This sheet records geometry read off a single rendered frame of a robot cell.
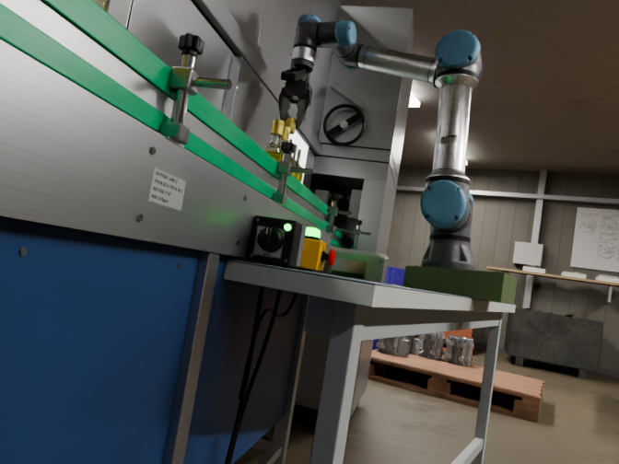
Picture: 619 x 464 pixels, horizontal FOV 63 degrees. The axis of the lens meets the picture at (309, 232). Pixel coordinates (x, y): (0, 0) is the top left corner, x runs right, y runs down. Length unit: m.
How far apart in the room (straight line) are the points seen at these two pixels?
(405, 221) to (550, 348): 3.13
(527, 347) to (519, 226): 2.11
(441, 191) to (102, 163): 0.98
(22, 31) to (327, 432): 0.65
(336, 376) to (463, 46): 0.98
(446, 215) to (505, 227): 6.91
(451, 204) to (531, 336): 5.60
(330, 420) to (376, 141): 1.90
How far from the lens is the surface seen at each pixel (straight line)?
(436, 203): 1.34
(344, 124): 2.55
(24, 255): 0.49
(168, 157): 0.62
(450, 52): 1.47
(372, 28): 2.78
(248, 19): 1.65
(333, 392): 0.81
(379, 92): 2.63
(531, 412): 3.86
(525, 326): 6.86
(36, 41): 0.48
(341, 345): 0.80
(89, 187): 0.51
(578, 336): 6.93
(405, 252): 8.54
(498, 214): 8.28
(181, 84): 0.64
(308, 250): 1.17
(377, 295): 0.75
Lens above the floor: 0.75
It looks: 4 degrees up
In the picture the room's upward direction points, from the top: 9 degrees clockwise
